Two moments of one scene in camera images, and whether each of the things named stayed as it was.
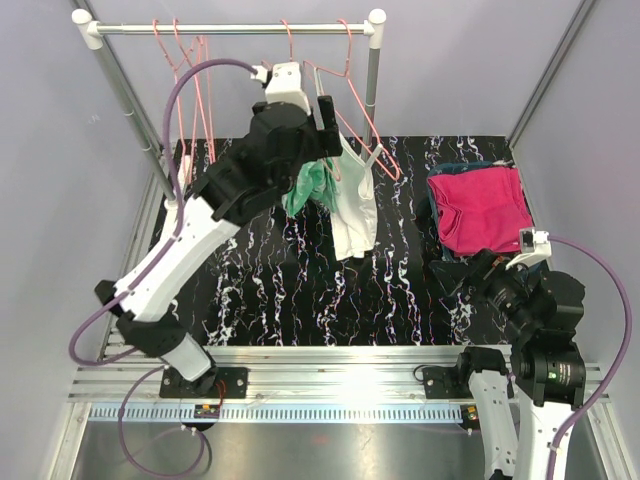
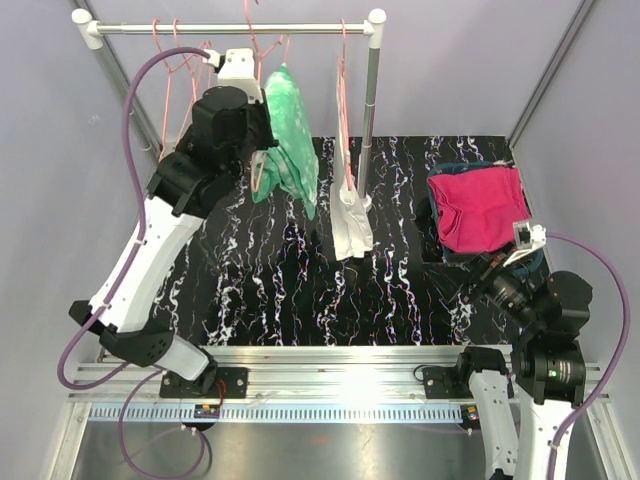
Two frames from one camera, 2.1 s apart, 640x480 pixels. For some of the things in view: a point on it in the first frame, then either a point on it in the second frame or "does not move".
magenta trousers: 482,211 does not move
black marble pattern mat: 278,279 does not move
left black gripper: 325,142 → 261,111
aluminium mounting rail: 285,384 does not move
